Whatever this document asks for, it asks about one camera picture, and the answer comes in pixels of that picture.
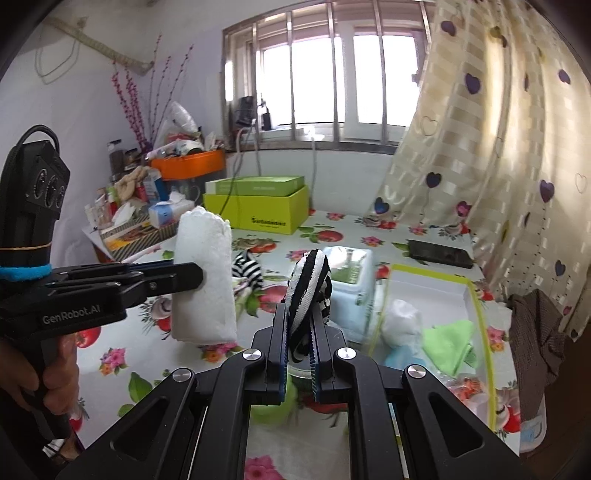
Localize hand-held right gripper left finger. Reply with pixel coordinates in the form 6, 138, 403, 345
54, 302, 290, 480

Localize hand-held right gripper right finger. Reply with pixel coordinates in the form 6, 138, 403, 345
309, 316, 540, 480

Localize white towel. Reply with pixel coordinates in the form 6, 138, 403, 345
172, 207, 238, 344

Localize black white striped sock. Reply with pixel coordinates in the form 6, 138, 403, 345
231, 251, 265, 291
285, 249, 333, 365

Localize blue face mask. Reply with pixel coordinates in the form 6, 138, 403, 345
385, 344, 428, 370

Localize white sock ball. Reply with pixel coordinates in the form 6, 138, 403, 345
382, 299, 424, 347

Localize light green cloth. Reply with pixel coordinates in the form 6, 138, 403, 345
422, 319, 478, 374

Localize person's left hand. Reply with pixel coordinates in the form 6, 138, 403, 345
0, 332, 80, 416

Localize striped cardboard tray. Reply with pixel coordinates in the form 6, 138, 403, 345
99, 217, 181, 264

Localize blue tissue box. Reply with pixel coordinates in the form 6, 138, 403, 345
148, 199, 195, 227

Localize yellow-green patterned cloth roll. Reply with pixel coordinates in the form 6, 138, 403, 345
233, 279, 259, 319

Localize blue white carton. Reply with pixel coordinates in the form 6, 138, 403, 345
141, 168, 163, 201

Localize wet wipes pack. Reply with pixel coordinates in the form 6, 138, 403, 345
323, 246, 376, 344

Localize beige knitted cloth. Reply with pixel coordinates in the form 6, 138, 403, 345
115, 166, 151, 204

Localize orange basket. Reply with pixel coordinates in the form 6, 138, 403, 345
151, 150, 226, 181

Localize lime green box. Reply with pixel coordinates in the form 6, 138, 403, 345
203, 175, 309, 236

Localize fruit print tablecloth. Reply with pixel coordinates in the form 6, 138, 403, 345
74, 208, 522, 480

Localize clear plastic wrapper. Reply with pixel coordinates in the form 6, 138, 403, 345
448, 376, 488, 404

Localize white plastic bag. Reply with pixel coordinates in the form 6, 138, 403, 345
154, 100, 199, 148

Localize purple flower branches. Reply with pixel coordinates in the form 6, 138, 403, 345
111, 44, 195, 153

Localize black phone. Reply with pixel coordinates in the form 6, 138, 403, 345
407, 239, 475, 270

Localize black charger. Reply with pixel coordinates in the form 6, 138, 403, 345
235, 96, 273, 130

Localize brown checked cloth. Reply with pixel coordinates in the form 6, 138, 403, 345
510, 290, 575, 416

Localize window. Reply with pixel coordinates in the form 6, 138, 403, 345
223, 0, 437, 148

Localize heart print curtain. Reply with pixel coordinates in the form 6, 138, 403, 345
365, 0, 591, 342

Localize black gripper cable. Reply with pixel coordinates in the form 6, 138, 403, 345
2, 124, 62, 160

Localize white cable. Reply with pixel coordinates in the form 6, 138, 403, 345
235, 126, 259, 178

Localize beige wall pipe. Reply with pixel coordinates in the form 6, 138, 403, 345
46, 16, 155, 75

